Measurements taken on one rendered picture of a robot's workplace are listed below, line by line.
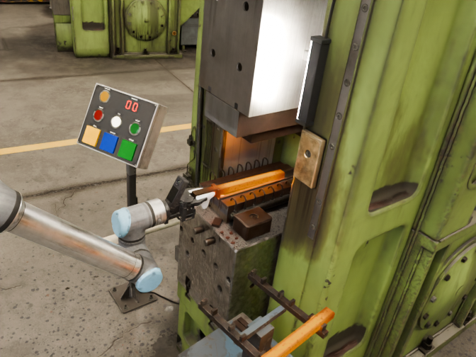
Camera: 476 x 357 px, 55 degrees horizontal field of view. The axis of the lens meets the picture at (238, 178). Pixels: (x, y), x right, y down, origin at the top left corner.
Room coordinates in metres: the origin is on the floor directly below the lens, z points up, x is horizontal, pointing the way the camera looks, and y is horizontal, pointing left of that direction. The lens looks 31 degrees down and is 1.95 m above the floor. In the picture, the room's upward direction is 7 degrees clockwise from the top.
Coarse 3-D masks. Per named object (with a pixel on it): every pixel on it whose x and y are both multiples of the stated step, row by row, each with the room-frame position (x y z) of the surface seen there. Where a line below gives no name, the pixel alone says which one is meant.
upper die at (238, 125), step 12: (216, 96) 1.49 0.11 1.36; (216, 108) 1.48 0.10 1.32; (228, 108) 1.43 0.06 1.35; (216, 120) 1.48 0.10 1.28; (228, 120) 1.43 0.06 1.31; (240, 120) 1.39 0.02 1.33; (252, 120) 1.42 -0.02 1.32; (264, 120) 1.46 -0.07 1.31; (276, 120) 1.49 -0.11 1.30; (288, 120) 1.53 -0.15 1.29; (240, 132) 1.40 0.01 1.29; (252, 132) 1.43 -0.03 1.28
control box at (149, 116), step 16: (96, 96) 1.86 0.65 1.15; (112, 96) 1.84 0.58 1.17; (128, 96) 1.82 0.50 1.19; (112, 112) 1.80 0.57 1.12; (128, 112) 1.78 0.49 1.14; (144, 112) 1.75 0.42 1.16; (160, 112) 1.77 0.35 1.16; (96, 128) 1.78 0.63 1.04; (112, 128) 1.76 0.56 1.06; (128, 128) 1.74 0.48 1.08; (144, 128) 1.71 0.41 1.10; (160, 128) 1.77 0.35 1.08; (80, 144) 1.77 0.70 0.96; (96, 144) 1.74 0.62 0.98; (144, 144) 1.68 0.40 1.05; (128, 160) 1.66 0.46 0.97; (144, 160) 1.68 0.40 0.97
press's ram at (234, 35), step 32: (224, 0) 1.49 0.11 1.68; (256, 0) 1.37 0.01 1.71; (288, 0) 1.41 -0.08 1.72; (320, 0) 1.49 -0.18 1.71; (224, 32) 1.48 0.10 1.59; (256, 32) 1.36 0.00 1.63; (288, 32) 1.42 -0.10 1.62; (320, 32) 1.51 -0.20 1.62; (224, 64) 1.47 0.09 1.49; (256, 64) 1.35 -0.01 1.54; (288, 64) 1.43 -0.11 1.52; (224, 96) 1.45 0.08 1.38; (256, 96) 1.36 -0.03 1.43; (288, 96) 1.45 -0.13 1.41
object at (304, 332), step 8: (320, 312) 0.99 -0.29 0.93; (328, 312) 0.99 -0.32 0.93; (312, 320) 0.95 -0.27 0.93; (320, 320) 0.96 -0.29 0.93; (328, 320) 0.97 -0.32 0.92; (304, 328) 0.92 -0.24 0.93; (312, 328) 0.92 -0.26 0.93; (288, 336) 0.88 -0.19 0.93; (296, 336) 0.89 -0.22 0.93; (304, 336) 0.89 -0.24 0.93; (280, 344) 0.85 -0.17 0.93; (288, 344) 0.86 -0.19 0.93; (296, 344) 0.86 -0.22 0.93; (272, 352) 0.82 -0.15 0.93; (280, 352) 0.83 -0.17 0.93; (288, 352) 0.84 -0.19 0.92
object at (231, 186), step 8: (256, 176) 1.57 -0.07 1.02; (264, 176) 1.58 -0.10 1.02; (272, 176) 1.59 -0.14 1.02; (280, 176) 1.62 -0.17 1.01; (224, 184) 1.47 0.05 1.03; (232, 184) 1.48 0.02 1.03; (240, 184) 1.49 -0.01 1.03; (248, 184) 1.52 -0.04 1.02; (256, 184) 1.54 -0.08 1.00; (192, 192) 1.39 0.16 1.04; (200, 192) 1.39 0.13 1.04; (208, 192) 1.40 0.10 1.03; (216, 192) 1.42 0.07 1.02; (224, 192) 1.44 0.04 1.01
